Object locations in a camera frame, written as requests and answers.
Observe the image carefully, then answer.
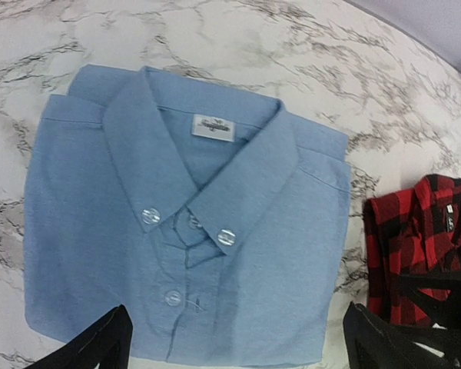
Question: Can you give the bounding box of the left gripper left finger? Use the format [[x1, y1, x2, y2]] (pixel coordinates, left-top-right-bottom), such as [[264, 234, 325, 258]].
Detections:
[[32, 305, 133, 369]]

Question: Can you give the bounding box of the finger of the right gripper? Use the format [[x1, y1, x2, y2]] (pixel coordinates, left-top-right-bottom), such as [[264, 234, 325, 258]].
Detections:
[[399, 271, 461, 329]]

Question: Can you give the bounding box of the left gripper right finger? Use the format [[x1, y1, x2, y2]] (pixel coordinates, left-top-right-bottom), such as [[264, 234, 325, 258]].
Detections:
[[343, 303, 461, 369]]

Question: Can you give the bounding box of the red black plaid shirt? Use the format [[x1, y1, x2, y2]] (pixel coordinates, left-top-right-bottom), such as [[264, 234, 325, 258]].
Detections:
[[363, 174, 461, 327]]

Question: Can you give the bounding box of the light blue long sleeve shirt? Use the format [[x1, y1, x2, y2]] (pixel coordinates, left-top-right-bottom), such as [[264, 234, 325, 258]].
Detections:
[[24, 65, 350, 367]]

